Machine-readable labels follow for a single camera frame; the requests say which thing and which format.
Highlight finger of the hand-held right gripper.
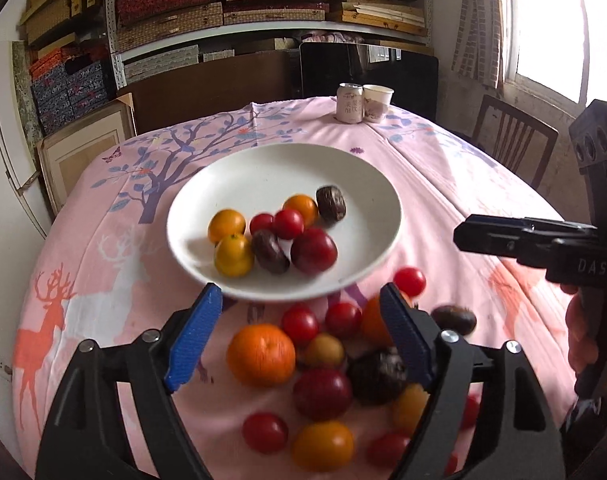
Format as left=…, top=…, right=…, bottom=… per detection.
left=453, top=215, right=554, bottom=266
left=523, top=217, right=599, bottom=241

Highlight stack of wooden frames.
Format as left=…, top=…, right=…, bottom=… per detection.
left=328, top=0, right=429, bottom=37

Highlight small brownish citrus fruit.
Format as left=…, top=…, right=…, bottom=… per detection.
left=303, top=334, right=345, bottom=368

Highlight pink printed tablecloth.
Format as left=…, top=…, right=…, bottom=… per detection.
left=11, top=96, right=584, bottom=480

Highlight bright window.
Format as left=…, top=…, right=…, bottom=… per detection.
left=503, top=0, right=607, bottom=106

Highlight pale drink can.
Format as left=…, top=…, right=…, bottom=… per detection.
left=336, top=82, right=365, bottom=125

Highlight glossy black panel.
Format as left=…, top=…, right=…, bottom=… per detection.
left=298, top=41, right=440, bottom=122

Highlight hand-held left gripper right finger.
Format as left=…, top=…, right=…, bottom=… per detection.
left=379, top=282, right=567, bottom=480

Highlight white metal shelf rack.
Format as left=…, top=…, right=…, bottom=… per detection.
left=104, top=0, right=434, bottom=91

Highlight large dark wrinkled fruit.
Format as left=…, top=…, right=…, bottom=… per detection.
left=346, top=349, right=409, bottom=407

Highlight white paper cup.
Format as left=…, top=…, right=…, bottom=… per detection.
left=362, top=84, right=395, bottom=124

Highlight white leaning board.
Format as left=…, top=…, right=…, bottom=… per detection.
left=0, top=40, right=54, bottom=226

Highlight white plate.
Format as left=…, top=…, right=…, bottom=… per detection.
left=166, top=142, right=403, bottom=303

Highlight large red tomato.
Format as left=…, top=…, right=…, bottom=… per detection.
left=290, top=227, right=338, bottom=275
left=292, top=367, right=354, bottom=422

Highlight brick pattern curtain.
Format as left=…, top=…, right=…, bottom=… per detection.
left=451, top=0, right=517, bottom=90

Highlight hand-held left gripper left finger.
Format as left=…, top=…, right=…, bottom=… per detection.
left=35, top=282, right=223, bottom=480

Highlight large orange mandarin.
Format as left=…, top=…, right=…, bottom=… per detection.
left=226, top=323, right=297, bottom=388

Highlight grey patterned flat boxes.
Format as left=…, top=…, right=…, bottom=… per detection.
left=124, top=45, right=234, bottom=83

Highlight stack of blue patterned boxes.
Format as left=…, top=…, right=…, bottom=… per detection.
left=31, top=60, right=117, bottom=135

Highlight green patterned board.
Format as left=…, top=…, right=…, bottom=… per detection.
left=11, top=42, right=47, bottom=148

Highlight pink cloth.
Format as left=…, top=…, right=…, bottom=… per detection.
left=301, top=31, right=361, bottom=46

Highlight person's right hand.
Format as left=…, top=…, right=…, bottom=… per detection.
left=560, top=282, right=601, bottom=376

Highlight stack of yellow boxes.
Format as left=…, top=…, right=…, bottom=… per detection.
left=20, top=0, right=107, bottom=46

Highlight red orange patterned box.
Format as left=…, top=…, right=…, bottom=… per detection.
left=30, top=45, right=109, bottom=78

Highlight dark wooden chair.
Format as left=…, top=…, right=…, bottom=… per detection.
left=471, top=94, right=559, bottom=190

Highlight light wooden picture frame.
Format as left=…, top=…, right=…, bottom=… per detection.
left=36, top=94, right=137, bottom=216

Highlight person's dark clothing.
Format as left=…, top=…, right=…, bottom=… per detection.
left=561, top=395, right=607, bottom=480

